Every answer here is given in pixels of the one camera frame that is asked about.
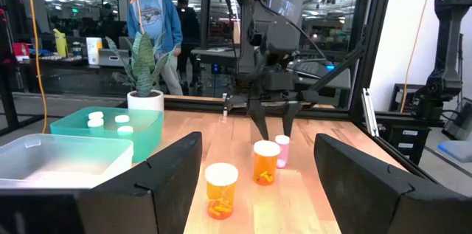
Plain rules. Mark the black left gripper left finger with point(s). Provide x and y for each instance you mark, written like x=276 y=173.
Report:
x=147 y=197

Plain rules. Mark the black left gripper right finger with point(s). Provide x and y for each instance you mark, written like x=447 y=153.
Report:
x=368 y=201

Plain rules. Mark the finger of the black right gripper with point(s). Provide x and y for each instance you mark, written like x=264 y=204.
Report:
x=260 y=121
x=289 y=116

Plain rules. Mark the small pink pill bottle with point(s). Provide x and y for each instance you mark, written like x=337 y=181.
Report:
x=283 y=153

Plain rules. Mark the large orange pill bottle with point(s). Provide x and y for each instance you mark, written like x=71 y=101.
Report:
x=221 y=193
x=265 y=164

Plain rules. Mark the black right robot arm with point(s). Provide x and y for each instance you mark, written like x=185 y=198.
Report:
x=258 y=23

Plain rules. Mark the black spare robot arm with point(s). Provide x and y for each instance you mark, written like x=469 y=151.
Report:
x=446 y=60

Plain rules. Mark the green plastic bin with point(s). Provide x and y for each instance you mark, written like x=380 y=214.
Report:
x=147 y=141

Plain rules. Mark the clear plastic bin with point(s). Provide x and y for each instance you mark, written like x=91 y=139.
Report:
x=55 y=160

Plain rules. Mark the black box with white labels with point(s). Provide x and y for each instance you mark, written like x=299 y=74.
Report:
x=405 y=153

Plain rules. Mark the snake plant in white pot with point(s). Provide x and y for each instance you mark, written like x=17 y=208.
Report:
x=145 y=101

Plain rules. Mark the blue pad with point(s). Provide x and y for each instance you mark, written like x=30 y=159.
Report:
x=457 y=151

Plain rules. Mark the person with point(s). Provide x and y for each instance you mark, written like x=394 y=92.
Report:
x=188 y=23
x=151 y=12

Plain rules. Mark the white container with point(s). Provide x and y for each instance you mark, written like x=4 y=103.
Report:
x=94 y=51

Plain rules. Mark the yellow drink bottle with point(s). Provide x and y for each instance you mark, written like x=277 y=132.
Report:
x=61 y=44

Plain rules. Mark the red box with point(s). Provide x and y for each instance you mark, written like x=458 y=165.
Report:
x=20 y=49

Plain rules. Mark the silver metal bracket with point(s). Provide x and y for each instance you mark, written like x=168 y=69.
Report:
x=370 y=116

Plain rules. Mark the black glass wall frame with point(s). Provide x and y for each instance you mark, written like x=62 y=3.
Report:
x=372 y=42

